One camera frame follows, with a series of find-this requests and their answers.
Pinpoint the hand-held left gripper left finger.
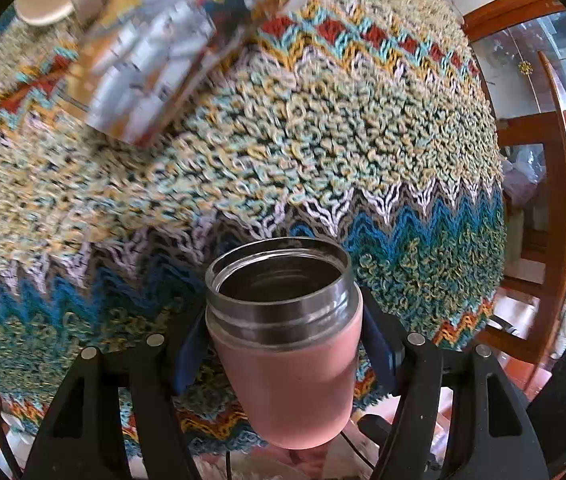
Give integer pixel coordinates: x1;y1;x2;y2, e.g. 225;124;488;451
22;309;210;480

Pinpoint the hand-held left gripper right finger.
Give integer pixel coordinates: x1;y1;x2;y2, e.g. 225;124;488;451
360;289;550;480

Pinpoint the pink cup with steel rim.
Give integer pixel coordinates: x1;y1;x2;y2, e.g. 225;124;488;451
205;236;364;450

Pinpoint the colourful knitted blanket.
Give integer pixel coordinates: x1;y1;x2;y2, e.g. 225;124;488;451
0;0;508;461

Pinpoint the wooden glass-door cabinet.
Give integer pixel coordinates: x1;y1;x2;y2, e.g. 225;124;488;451
462;0;566;401

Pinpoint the shiny foil snack packet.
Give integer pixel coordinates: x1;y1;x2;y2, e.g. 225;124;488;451
61;0;294;149

